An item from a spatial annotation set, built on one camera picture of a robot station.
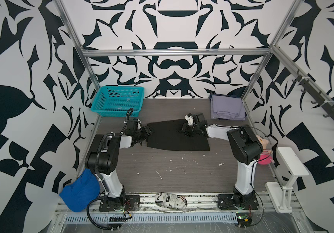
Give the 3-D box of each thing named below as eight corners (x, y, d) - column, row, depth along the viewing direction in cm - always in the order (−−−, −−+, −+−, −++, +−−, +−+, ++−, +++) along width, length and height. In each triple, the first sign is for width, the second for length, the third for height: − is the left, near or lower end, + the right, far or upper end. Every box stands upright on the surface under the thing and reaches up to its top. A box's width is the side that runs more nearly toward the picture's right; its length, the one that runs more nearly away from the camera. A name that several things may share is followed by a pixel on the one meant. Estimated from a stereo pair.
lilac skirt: (212, 121, 110) (215, 115, 104) (207, 101, 123) (209, 95, 117) (244, 121, 110) (248, 115, 104) (236, 102, 123) (239, 95, 117)
